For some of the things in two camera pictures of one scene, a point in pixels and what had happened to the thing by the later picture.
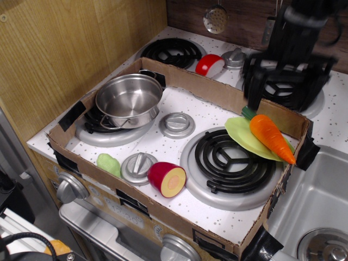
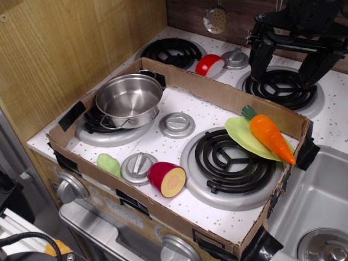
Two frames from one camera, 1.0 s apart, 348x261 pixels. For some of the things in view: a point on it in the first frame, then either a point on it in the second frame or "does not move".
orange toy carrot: [267, 130] does not move
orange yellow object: [60, 248] does not move
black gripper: [293, 47] -> [306, 25]
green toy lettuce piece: [107, 162] does not move
